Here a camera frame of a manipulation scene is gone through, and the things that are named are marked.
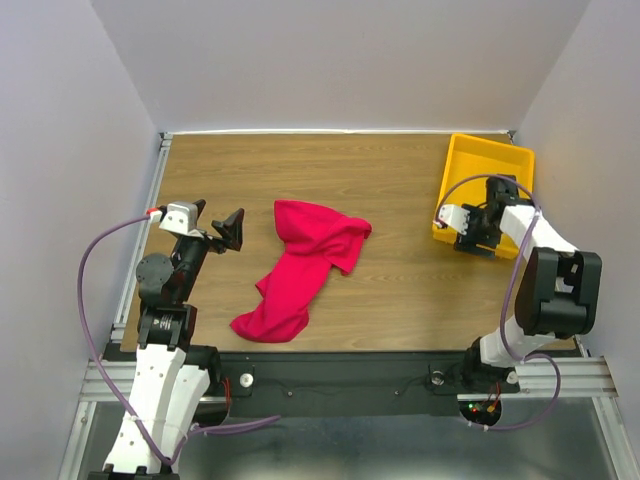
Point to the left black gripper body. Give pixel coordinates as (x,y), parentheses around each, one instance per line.
(211,239)

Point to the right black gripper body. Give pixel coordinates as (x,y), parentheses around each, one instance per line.
(480,245)

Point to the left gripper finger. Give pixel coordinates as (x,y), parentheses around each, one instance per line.
(198,207)
(230,232)

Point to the yellow plastic bin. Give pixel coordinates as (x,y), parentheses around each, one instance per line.
(470,155)

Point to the red polo t shirt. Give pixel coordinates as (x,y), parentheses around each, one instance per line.
(316,239)

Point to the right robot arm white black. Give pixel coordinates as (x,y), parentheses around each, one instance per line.
(554,288)

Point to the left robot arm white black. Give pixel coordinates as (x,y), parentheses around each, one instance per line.
(171,374)

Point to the small electronics board with leds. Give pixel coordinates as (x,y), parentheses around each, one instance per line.
(486,412)

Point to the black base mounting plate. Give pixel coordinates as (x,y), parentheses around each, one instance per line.
(351,384)

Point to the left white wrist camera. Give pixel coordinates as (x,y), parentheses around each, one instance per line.
(178,218)

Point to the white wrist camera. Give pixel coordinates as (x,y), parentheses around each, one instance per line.
(178,218)
(454,217)

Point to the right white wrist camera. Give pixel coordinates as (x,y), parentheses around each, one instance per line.
(454,217)

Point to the left aluminium frame rail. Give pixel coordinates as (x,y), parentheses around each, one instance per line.
(121,317)

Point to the aluminium frame rail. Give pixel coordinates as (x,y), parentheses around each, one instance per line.
(121,317)
(580,378)

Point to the front aluminium frame rail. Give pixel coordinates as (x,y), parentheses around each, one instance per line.
(580,378)

